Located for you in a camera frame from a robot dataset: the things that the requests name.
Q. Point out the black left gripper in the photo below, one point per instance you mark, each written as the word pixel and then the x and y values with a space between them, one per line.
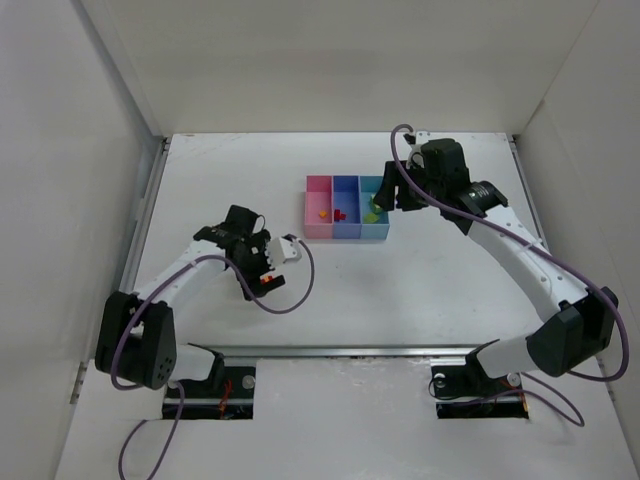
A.
pixel 255 270

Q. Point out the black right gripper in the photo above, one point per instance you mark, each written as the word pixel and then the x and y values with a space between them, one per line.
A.
pixel 405 187

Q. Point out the green lego brick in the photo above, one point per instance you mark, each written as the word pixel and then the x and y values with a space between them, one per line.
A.
pixel 371 218
pixel 375 207

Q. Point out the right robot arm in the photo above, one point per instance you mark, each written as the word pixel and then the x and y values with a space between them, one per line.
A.
pixel 578 318

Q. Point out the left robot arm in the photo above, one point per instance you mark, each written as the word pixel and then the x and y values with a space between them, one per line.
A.
pixel 137 342

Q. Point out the light blue plastic bin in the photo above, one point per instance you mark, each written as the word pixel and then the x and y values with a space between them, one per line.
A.
pixel 368 188

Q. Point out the pink plastic bin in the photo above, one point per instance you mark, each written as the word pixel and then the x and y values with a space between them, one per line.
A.
pixel 318 197

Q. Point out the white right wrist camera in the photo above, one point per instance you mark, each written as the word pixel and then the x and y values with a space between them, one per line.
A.
pixel 415 158

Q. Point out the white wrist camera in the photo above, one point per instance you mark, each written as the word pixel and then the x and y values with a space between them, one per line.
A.
pixel 415 158
pixel 283 250

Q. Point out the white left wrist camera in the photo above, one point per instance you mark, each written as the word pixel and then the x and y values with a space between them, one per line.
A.
pixel 283 250

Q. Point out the aluminium front rail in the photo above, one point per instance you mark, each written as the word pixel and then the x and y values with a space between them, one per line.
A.
pixel 339 352

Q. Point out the aluminium rail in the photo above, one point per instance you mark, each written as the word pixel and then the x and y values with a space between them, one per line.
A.
pixel 339 352
pixel 150 172
pixel 512 140

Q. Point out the aluminium right rail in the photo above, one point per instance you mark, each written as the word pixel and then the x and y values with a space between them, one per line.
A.
pixel 512 140

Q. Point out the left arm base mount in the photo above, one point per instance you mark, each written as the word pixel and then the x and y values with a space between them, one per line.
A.
pixel 230 399

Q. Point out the aluminium left rail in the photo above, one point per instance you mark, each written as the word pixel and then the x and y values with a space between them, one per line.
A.
pixel 150 172

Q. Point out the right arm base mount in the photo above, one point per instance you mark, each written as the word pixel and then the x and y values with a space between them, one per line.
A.
pixel 460 396

